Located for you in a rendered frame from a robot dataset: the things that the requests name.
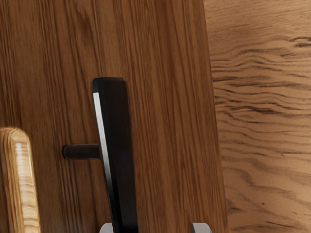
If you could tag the brown wooden drawer cabinet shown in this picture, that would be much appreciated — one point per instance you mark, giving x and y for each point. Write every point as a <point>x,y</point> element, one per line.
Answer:
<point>165,102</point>

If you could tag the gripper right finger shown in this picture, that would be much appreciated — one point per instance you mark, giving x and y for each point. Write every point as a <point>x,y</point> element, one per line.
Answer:
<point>202,228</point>

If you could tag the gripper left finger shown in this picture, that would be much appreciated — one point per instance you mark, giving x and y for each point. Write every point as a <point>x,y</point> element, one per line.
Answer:
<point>107,228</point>

